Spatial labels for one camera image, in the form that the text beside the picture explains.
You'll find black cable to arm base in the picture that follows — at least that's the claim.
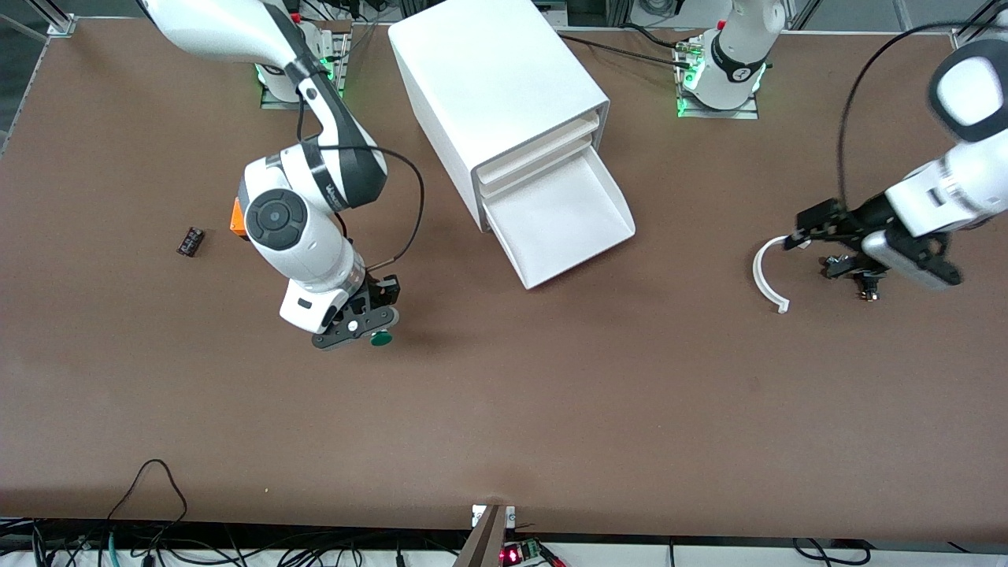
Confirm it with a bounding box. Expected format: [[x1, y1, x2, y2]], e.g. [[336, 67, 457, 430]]
[[555, 24, 698, 72]]

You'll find circuit board with red light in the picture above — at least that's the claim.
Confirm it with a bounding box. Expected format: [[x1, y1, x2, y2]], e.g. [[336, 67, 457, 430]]
[[500, 539, 566, 567]]

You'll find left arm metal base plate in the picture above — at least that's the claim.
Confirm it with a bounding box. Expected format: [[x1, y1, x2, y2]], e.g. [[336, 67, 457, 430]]
[[676, 39, 761, 120]]

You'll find white drawer cabinet housing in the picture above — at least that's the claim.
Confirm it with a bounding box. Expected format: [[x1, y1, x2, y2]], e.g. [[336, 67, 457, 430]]
[[387, 0, 611, 233]]

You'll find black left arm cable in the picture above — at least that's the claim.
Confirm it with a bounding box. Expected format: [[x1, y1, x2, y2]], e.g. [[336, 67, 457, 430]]
[[837, 20, 969, 209]]

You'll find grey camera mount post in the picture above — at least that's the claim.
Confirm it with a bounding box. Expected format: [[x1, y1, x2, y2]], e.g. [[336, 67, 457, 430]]
[[453, 506, 509, 567]]

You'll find black looped cable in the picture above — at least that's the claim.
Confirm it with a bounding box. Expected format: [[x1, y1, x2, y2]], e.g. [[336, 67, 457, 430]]
[[106, 459, 188, 527]]

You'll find small grey metal part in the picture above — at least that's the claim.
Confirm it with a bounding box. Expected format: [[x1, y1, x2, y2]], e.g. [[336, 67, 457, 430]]
[[819, 254, 863, 281]]

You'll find white curved plastic arc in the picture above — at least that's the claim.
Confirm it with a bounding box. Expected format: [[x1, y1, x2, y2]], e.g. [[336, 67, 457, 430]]
[[752, 235, 812, 315]]

